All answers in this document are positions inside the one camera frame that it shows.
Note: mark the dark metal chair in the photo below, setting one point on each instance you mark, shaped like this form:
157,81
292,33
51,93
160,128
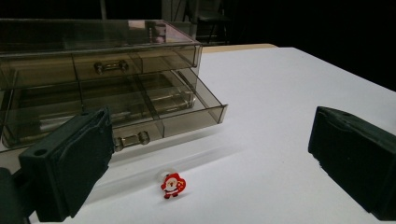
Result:
207,21

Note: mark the smoky clear acrylic drawer organizer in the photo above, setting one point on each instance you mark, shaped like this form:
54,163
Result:
93,62

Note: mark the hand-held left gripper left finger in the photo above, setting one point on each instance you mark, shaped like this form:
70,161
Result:
74,161

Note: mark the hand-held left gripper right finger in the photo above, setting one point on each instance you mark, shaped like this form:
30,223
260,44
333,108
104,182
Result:
358,155

